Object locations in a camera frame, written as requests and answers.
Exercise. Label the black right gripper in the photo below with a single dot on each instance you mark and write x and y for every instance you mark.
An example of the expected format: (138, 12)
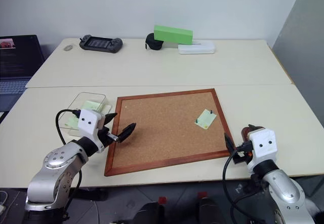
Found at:
(242, 155)

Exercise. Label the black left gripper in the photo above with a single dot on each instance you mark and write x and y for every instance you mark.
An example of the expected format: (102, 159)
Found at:
(105, 137)

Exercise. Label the light green paper note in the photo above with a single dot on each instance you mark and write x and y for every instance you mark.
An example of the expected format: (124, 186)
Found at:
(205, 118)

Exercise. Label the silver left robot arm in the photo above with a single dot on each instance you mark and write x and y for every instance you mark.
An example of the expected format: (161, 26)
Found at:
(55, 168)

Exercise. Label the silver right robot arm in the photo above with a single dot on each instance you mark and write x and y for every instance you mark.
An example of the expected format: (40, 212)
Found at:
(286, 196)

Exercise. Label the wood framed cork board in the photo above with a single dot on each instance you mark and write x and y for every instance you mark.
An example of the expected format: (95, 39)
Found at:
(167, 130)

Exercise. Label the clear plastic box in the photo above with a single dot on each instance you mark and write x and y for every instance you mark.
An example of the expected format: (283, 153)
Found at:
(86, 98)

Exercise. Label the black handheld game controller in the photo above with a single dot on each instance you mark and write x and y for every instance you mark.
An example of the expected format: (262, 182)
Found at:
(100, 44)

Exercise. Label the black round zip pouch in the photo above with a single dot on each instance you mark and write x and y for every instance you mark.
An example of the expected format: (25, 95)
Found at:
(152, 44)

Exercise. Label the dark rounded shape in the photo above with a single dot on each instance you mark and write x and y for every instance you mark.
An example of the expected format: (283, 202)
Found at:
(149, 214)

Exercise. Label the white flat plastic case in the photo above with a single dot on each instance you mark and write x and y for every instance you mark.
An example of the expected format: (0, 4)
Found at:
(196, 49)

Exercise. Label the green rectangular box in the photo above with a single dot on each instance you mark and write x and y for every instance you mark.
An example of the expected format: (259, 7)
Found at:
(172, 34)

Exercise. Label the grey partition panel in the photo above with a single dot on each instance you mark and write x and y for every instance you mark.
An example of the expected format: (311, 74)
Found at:
(301, 56)

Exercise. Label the open dark laptop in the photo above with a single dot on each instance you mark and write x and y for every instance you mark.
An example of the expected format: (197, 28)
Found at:
(17, 56)

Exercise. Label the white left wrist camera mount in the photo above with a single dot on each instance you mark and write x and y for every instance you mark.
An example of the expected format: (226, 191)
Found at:
(88, 125)

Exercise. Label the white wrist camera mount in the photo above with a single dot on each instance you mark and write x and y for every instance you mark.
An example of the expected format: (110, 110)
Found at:
(263, 145)
(88, 125)

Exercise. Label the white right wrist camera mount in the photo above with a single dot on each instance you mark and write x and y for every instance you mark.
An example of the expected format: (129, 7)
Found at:
(263, 145)

